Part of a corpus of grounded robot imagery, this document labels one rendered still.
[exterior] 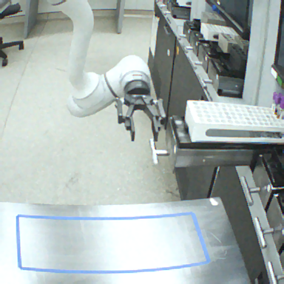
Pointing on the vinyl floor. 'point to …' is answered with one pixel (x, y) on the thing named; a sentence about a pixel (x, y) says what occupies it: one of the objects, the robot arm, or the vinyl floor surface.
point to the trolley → (120, 244)
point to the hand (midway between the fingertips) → (143, 129)
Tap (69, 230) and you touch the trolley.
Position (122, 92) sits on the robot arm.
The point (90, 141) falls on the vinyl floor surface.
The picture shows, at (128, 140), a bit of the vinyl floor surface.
